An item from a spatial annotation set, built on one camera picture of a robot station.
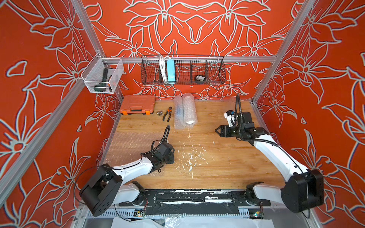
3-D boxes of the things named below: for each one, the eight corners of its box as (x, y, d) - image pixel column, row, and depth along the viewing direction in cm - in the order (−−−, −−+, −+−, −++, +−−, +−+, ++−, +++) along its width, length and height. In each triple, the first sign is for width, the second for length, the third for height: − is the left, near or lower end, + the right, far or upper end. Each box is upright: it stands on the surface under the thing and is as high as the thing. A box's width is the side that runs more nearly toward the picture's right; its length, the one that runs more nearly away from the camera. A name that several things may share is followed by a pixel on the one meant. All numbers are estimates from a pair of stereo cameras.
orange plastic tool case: (120, 115, 112) (117, 111, 108) (126, 99, 124) (124, 95, 120) (153, 115, 112) (151, 111, 108) (155, 99, 124) (154, 95, 120)
